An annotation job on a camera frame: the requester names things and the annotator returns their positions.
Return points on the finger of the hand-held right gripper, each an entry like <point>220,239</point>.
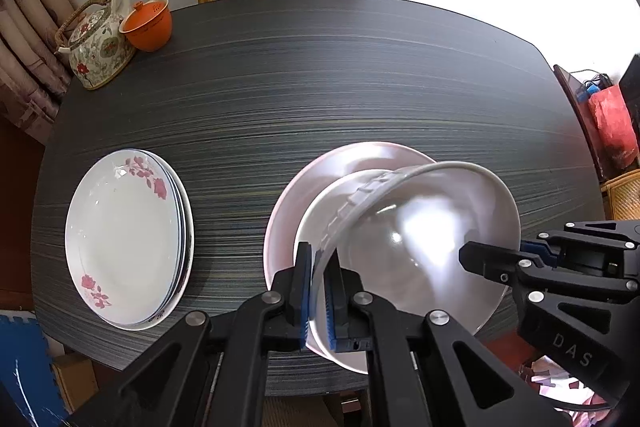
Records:
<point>605,234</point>
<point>492,262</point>

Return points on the wicker basket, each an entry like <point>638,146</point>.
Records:
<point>622,194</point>

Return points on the brown wooden cabinet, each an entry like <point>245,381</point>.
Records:
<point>20,217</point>

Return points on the floral ceramic teapot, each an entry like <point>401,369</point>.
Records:
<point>97,52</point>

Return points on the cardboard box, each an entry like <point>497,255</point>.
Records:
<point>77,382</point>

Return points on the deep rose print plate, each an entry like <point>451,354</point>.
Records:
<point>125,242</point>

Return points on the white rose print plate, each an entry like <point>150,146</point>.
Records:
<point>191,237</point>

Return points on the pink bowl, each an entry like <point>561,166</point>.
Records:
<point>310,182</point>

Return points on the large white bowl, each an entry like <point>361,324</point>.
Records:
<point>425,257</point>

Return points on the brown patterned curtain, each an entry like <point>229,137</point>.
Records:
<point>30,57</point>

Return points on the red plastic bag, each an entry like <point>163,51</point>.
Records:
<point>612,127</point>

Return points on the dark wooden furniture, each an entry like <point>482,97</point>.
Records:
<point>575,122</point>

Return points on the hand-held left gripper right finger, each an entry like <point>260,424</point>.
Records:
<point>329,309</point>

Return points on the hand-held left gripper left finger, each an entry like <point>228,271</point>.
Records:
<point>305,299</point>

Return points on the pink cloth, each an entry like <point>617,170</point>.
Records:
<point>545,377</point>

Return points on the orange lidded tea cup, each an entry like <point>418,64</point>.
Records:
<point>150,29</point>

